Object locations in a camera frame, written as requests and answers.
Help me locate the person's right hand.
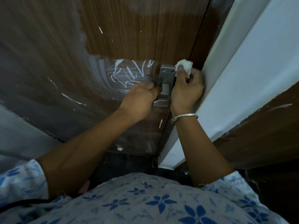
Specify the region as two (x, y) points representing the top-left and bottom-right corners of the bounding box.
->
(170, 64), (205, 114)

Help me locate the person's left hand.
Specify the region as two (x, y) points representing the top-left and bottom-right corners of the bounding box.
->
(119, 81), (162, 123)

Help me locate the white cleaning cloth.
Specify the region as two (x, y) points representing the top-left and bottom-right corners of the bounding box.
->
(175, 59), (193, 79)

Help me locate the silver door handle with plate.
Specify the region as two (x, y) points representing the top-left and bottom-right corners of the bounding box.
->
(153, 64), (177, 102)

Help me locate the person's right forearm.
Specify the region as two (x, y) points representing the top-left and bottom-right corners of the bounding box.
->
(172, 109), (235, 187)

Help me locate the person's left forearm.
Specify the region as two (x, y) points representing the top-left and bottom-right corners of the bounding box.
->
(36, 107), (140, 199)

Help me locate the silver bangle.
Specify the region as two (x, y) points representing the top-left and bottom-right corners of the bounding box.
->
(170, 113), (199, 125)

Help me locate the brown wooden door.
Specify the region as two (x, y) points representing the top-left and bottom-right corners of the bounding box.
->
(0, 0), (212, 158)

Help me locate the brown wooden panel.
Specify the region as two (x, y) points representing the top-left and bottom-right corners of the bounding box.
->
(212, 82), (299, 171)

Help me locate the white blue floral garment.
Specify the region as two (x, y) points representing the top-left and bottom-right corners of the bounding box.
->
(0, 159), (285, 224)

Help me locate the dark brown door frame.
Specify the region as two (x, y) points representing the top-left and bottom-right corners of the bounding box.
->
(189, 0), (237, 71)

